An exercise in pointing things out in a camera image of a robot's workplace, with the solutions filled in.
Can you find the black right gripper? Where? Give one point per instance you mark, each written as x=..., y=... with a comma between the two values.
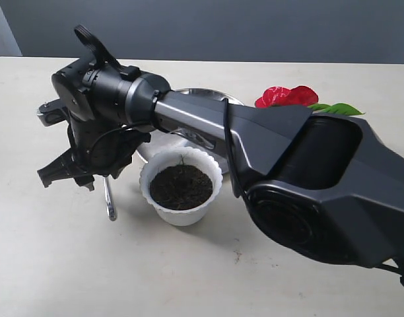
x=98, y=149

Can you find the small silver metal spoon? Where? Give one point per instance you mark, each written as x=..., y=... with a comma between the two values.
x=110, y=207

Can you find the red artificial flower with leaves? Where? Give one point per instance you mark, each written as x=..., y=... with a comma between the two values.
x=304, y=96

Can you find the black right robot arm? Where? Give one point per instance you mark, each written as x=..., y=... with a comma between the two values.
x=323, y=185

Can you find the white scalloped flower pot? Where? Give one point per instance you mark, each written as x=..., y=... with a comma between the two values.
x=172, y=157

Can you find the dark soil in pot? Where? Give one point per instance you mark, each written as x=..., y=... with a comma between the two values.
x=181, y=187

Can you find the round stainless steel plate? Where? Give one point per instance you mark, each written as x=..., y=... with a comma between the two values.
x=183, y=138

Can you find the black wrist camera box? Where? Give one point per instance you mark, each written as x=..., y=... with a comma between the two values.
x=53, y=112

